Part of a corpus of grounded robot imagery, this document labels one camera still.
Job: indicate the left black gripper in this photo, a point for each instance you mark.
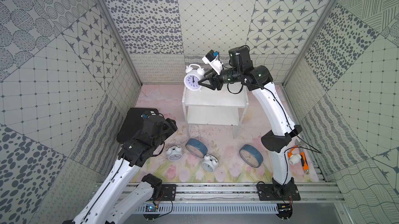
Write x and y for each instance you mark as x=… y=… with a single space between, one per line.
x=168 y=124

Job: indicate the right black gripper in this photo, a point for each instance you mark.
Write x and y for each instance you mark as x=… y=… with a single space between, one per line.
x=214 y=78

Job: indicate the white twin-bell alarm clock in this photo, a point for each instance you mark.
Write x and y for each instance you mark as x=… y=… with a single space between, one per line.
x=194 y=73
x=174 y=153
x=210 y=163

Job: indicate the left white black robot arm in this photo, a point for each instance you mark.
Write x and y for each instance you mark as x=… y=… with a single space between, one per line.
x=104 y=207

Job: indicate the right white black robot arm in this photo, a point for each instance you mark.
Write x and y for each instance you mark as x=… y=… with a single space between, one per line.
x=259 y=81

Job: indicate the white two-tier shelf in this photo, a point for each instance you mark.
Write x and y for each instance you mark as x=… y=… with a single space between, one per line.
x=226 y=107

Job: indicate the blue round alarm clock left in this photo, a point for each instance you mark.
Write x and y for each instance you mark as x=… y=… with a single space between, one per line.
x=196 y=148

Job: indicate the blue round alarm clock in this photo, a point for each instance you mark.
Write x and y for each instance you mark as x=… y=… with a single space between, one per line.
x=196 y=148
x=251 y=156

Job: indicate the blue round alarm clock right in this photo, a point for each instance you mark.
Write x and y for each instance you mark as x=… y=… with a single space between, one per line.
x=251 y=156

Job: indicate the black plastic tool case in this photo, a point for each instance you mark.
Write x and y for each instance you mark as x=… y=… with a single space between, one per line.
x=132 y=123

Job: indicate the white plastic fitting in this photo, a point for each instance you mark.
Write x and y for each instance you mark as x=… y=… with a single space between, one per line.
x=294 y=159

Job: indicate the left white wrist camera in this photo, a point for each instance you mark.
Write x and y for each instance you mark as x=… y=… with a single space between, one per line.
x=147 y=114

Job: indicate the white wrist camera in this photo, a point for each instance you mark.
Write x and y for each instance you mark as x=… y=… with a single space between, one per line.
x=212 y=59
x=147 y=114

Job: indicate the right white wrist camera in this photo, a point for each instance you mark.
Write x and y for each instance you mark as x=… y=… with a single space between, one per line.
x=212 y=59

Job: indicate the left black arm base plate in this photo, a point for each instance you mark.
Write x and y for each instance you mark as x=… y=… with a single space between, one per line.
x=165 y=192

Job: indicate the orange handled pliers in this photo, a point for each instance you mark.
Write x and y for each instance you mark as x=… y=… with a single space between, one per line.
x=304 y=163

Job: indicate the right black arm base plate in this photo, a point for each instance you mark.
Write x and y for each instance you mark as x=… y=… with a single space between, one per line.
x=273 y=192

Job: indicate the white perforated cable duct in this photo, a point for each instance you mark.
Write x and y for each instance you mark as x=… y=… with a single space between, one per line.
x=208 y=208

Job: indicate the aluminium mounting rail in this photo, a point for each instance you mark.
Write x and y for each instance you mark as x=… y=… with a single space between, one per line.
x=305 y=192

